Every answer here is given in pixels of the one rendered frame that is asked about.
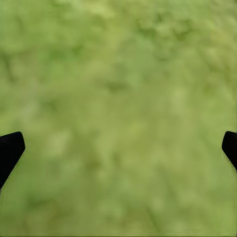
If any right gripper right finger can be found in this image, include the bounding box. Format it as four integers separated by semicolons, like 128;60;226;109
221;131;237;170

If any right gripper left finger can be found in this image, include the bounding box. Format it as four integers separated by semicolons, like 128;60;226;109
0;131;25;189

